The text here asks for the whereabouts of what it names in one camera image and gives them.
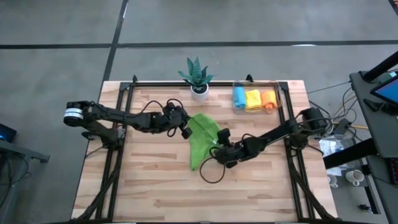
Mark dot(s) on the blue microfiber towel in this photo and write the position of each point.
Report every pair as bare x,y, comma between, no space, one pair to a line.
239,97

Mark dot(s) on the green succulent plant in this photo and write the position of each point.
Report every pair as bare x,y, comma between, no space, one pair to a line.
196,73

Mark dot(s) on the yellow microfiber towel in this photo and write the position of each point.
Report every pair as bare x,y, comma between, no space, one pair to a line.
253,99

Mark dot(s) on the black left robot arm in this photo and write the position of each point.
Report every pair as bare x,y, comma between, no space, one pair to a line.
112,118

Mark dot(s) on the green microfiber towel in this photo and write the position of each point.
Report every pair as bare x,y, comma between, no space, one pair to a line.
202,140

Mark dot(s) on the white mug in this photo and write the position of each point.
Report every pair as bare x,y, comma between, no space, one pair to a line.
354,176
332,180

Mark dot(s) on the orange microfiber towel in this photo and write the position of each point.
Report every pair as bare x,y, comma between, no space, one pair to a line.
269,99

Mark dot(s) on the black power adapter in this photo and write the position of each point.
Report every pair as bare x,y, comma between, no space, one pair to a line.
342,125

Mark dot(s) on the blue screen monitor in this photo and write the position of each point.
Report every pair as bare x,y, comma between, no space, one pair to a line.
388,91

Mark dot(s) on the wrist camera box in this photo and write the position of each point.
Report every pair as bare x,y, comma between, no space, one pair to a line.
224,137
186,132

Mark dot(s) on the clear plastic basket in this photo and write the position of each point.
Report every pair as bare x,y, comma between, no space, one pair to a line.
236,110

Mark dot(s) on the black device with blue light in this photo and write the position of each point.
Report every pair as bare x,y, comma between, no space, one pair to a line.
6,133

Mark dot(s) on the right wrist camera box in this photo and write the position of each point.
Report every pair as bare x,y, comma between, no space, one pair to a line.
224,137

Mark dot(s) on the white round plant pot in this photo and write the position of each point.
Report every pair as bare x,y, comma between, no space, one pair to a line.
199,95

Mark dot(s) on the grey side table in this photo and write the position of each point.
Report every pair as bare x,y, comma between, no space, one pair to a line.
21,151

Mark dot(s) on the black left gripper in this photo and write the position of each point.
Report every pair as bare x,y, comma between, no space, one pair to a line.
174,118

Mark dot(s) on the black workstation stand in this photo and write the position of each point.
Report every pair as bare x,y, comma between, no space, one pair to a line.
381,137

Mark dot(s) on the black metal table frame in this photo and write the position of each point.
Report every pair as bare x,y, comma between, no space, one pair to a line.
217,84

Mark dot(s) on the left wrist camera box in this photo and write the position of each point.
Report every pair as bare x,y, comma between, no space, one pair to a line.
186,132

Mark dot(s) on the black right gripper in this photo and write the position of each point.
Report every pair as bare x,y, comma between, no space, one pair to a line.
228,152

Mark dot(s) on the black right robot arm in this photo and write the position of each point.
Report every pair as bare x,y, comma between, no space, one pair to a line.
286,132

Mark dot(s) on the black plug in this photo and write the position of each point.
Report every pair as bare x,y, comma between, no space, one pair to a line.
363,207

